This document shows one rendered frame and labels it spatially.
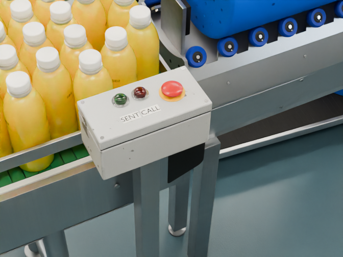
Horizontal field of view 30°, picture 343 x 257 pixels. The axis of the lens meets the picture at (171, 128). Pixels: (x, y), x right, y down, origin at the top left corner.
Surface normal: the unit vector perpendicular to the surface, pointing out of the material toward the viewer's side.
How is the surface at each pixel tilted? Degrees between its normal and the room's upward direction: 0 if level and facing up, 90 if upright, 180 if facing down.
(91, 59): 0
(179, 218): 90
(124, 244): 0
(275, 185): 0
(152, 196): 90
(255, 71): 70
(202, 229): 90
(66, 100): 90
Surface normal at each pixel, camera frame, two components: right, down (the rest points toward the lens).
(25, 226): 0.44, 0.68
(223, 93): 0.43, 0.42
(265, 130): 0.02, -0.65
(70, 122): 0.78, 0.48
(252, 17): 0.43, 0.81
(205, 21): -0.90, 0.32
